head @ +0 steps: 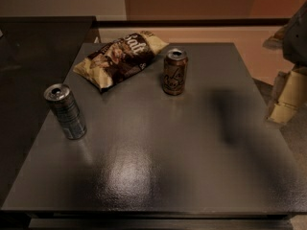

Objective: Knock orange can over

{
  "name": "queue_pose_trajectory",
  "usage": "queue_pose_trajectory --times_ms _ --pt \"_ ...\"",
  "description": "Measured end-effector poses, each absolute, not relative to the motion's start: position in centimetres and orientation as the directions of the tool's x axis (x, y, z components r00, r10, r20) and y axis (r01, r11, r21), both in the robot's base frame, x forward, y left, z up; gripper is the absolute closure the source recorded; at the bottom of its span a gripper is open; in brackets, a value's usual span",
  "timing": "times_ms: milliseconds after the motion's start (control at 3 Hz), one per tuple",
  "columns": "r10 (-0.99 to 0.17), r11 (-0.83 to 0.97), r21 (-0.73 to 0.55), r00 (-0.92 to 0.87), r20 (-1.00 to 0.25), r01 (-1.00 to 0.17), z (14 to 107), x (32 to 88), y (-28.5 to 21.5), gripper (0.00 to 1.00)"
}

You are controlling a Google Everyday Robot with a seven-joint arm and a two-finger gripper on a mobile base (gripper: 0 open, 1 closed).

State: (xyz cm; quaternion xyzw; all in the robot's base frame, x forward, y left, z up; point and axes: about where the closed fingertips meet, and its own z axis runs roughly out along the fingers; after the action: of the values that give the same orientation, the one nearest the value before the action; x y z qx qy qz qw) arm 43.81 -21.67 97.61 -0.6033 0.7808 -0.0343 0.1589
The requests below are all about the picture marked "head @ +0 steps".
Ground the brown cream chip bag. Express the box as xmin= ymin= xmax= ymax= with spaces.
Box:
xmin=73 ymin=31 xmax=168 ymax=91

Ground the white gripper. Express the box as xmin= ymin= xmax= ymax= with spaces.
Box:
xmin=263 ymin=2 xmax=307 ymax=125

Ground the silver blue energy drink can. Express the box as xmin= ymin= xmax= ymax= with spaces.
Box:
xmin=44 ymin=83 xmax=86 ymax=140

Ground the orange soda can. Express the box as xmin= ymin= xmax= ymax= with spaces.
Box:
xmin=162 ymin=47 xmax=188 ymax=96

